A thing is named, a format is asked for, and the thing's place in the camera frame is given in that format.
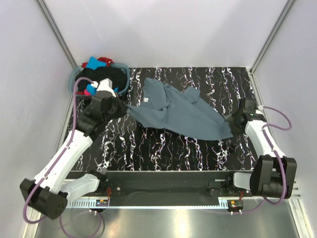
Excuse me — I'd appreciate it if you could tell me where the grey blue t shirt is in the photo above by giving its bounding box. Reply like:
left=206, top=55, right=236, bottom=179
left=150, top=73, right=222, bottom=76
left=127, top=78, right=233, bottom=141

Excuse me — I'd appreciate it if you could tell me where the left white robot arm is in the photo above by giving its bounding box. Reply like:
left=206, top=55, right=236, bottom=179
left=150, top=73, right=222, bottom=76
left=20, top=78, right=127, bottom=224

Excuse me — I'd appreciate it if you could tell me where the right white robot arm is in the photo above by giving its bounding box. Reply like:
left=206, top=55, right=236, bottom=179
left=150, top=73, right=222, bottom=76
left=225, top=99, right=297, bottom=201

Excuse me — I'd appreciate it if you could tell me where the pink garment in basket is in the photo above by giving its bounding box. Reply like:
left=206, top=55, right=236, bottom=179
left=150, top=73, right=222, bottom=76
left=84, top=90, right=91, bottom=96

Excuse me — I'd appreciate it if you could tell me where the black t shirt in basket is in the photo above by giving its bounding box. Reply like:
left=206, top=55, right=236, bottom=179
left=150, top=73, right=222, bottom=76
left=75, top=66, right=127, bottom=92

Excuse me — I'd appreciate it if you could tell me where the teal plastic laundry basket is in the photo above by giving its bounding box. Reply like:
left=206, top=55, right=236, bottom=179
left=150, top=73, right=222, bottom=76
left=68, top=63, right=130, bottom=97

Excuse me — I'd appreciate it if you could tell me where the red t shirt in basket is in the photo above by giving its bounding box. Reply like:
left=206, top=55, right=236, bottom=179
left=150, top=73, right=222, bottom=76
left=76, top=57, right=113, bottom=96

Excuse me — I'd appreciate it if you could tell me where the cyan t shirt in basket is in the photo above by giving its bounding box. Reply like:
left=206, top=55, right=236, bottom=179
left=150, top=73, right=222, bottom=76
left=85, top=57, right=107, bottom=96

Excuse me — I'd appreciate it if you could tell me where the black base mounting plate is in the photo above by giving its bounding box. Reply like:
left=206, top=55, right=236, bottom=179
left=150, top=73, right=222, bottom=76
left=64, top=171, right=254, bottom=206

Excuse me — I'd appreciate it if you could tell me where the aluminium frame rail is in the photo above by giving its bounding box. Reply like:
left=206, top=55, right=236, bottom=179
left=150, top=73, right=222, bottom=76
left=33, top=179, right=302, bottom=209

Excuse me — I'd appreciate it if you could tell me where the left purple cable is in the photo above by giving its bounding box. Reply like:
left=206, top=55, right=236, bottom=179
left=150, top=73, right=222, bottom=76
left=22, top=77, right=106, bottom=236

